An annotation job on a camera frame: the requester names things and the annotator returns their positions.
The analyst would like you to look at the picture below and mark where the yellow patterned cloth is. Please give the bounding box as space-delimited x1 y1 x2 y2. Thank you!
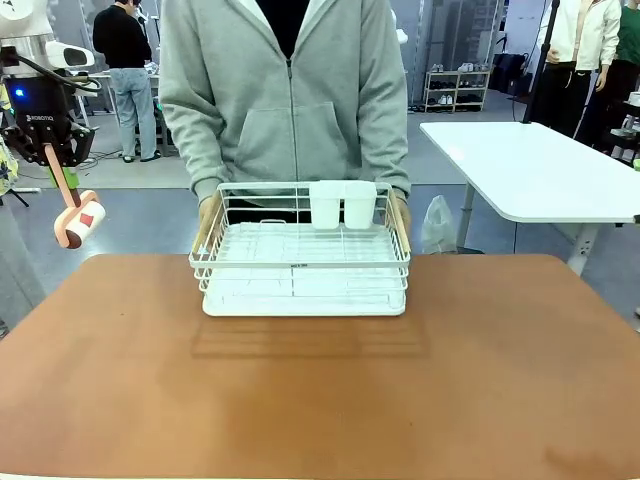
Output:
0 84 19 197

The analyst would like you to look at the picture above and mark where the white side table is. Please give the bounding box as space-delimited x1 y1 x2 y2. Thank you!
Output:
419 121 640 277

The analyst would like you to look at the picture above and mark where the person in black sweater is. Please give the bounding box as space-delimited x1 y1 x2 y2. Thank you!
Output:
92 0 163 164

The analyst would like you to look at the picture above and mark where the person's right forearm grey sleeve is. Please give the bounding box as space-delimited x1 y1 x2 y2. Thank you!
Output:
159 94 226 202

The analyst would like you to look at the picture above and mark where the white plastic cutlery cup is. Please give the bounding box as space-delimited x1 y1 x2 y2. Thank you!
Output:
342 180 377 230
308 180 345 230

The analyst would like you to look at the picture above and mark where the white plastic drain tray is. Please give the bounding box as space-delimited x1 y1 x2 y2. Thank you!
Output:
202 222 407 317

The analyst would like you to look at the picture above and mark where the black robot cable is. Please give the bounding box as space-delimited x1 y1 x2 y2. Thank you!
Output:
2 48 103 92

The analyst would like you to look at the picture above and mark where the person's right hand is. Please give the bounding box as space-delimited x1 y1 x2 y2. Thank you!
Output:
198 195 221 241

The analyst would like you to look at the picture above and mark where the person in white jacket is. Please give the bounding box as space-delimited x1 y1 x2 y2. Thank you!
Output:
537 0 622 139

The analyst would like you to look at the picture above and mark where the black stand pole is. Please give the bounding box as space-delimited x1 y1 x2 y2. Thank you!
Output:
522 0 562 125

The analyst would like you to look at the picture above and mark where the person in green top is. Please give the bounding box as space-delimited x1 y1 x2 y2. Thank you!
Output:
594 0 640 151

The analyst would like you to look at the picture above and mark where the person in grey hoodie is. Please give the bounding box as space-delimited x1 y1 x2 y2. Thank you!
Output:
158 0 412 211

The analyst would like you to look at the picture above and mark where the white shoe rack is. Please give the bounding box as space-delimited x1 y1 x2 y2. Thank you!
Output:
423 69 492 114

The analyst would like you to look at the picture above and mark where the white plastic bag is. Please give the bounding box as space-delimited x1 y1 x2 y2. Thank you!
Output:
421 194 459 255

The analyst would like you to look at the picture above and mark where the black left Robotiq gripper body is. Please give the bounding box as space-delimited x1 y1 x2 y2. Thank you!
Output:
12 74 72 134

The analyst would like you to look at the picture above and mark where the white wire dish rack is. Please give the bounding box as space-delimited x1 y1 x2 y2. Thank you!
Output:
188 180 412 296

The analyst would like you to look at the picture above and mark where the person's left hand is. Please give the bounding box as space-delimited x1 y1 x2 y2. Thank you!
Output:
390 188 413 239

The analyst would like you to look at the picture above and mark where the pink lint roller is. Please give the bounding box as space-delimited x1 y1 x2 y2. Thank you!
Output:
43 143 107 250

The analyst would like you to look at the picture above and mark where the person's left forearm grey sleeve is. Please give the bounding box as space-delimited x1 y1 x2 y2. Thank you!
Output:
357 94 412 199

